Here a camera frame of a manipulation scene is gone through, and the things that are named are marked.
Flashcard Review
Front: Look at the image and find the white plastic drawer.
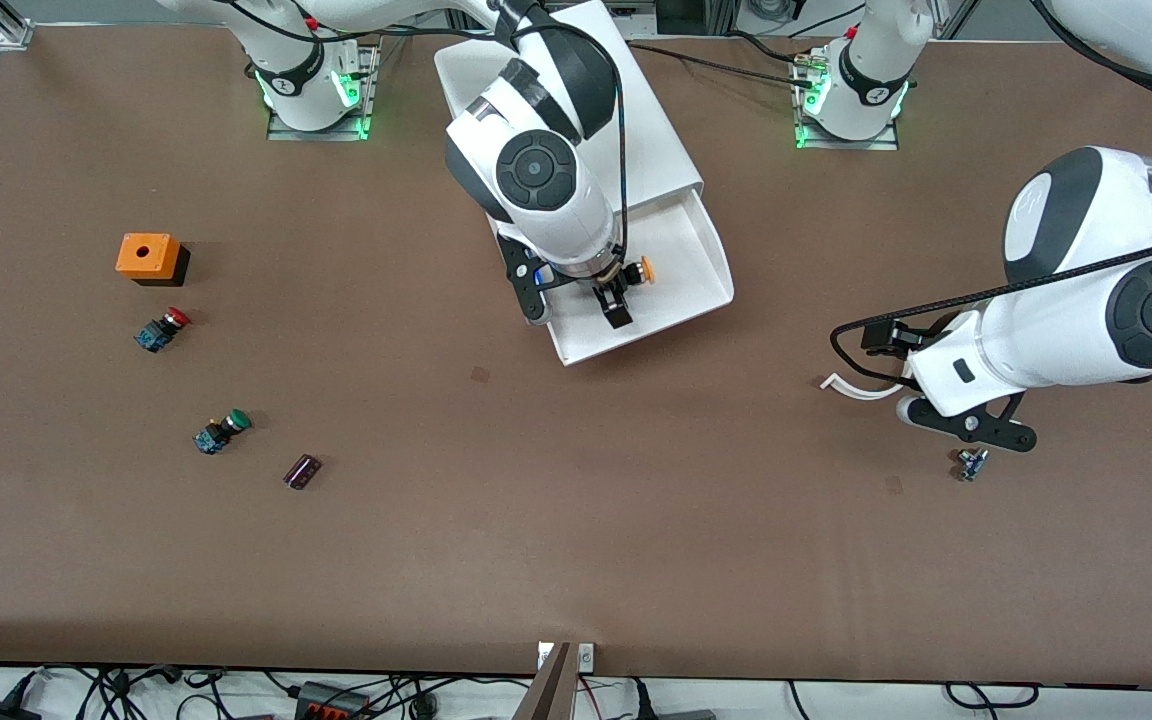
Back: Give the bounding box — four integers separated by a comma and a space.
544, 188, 736, 367

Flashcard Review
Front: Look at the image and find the white drawer cabinet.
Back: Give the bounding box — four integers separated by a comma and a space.
434, 0, 706, 327

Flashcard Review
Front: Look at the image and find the green push button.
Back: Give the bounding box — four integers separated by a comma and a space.
192, 407, 254, 457

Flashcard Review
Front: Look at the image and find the red push button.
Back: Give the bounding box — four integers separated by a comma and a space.
133, 306, 194, 355

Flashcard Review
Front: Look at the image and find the purple cylindrical capacitor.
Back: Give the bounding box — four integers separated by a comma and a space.
281, 452, 323, 492

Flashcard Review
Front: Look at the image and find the orange box with hole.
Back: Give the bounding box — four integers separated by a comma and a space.
115, 232, 192, 289

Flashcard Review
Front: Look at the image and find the black power strip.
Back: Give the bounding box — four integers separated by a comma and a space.
293, 680, 374, 720

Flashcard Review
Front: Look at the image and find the white curved plastic bracket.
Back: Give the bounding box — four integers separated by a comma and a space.
819, 371, 905, 403

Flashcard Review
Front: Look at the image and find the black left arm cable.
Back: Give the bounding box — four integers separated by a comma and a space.
829, 0, 1152, 391

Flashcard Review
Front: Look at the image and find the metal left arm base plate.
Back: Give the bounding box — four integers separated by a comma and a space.
793, 50, 900, 152

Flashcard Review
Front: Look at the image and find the black cable on table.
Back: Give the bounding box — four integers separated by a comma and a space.
626, 40, 817, 91

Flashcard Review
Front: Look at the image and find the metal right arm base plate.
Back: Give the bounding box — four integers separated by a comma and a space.
266, 42, 383, 142

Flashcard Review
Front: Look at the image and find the grey upright post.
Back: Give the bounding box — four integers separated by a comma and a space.
514, 641, 578, 720

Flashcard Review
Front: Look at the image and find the aluminium corner bracket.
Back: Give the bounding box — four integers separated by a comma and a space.
0, 0, 38, 51

